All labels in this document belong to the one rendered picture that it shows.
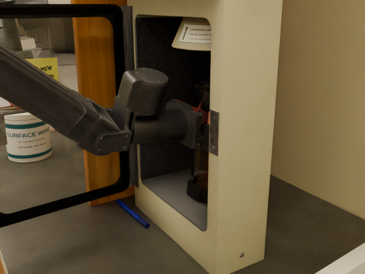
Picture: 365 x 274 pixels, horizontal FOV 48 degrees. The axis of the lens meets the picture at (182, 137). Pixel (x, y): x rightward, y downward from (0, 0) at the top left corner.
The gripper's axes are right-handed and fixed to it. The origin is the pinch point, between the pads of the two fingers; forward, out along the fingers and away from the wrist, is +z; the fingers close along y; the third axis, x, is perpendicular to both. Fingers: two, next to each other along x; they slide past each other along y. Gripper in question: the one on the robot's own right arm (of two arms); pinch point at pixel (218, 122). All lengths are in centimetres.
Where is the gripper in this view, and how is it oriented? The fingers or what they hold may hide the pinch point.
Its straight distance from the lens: 79.1
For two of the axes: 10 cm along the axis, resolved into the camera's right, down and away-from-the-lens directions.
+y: -5.4, -2.7, 8.0
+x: -0.8, 9.6, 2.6
